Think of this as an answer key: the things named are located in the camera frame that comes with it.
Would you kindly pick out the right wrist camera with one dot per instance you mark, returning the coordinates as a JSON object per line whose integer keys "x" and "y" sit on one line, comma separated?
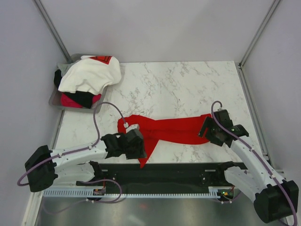
{"x": 223, "y": 118}

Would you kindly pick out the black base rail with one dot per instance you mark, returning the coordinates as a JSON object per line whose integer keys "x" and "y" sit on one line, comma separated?
{"x": 161, "y": 177}

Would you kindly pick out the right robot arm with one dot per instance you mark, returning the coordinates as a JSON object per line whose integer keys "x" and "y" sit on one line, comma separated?
{"x": 272, "y": 196}

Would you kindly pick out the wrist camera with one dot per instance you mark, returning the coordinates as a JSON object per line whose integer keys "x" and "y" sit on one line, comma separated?
{"x": 134, "y": 136}
{"x": 223, "y": 118}

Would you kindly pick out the black t-shirt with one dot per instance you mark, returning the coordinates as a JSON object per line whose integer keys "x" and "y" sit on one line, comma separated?
{"x": 84, "y": 99}

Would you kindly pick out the right aluminium frame post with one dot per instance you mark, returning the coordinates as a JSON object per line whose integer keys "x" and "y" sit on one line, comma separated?
{"x": 259, "y": 32}

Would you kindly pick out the aluminium frame post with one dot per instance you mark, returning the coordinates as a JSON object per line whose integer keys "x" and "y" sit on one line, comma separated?
{"x": 51, "y": 27}
{"x": 259, "y": 32}

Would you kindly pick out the pink t-shirt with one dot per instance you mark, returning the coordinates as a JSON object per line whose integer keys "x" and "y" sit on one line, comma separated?
{"x": 65, "y": 101}

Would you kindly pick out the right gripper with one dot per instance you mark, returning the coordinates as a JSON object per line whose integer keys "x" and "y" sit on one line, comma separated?
{"x": 208, "y": 123}

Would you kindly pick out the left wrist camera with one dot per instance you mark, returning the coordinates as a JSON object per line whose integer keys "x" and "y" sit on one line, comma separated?
{"x": 134, "y": 136}

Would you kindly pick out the left aluminium frame post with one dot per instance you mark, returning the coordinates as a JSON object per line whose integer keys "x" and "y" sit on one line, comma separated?
{"x": 51, "y": 27}

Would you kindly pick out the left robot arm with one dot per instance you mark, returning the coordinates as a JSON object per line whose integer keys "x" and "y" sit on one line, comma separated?
{"x": 46, "y": 167}

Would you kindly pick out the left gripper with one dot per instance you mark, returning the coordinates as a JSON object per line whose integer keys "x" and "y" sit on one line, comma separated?
{"x": 139, "y": 153}

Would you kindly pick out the grey t-shirt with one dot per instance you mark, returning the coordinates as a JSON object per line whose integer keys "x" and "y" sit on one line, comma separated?
{"x": 64, "y": 68}

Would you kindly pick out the white cable duct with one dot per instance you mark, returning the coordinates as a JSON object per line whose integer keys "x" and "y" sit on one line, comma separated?
{"x": 90, "y": 192}

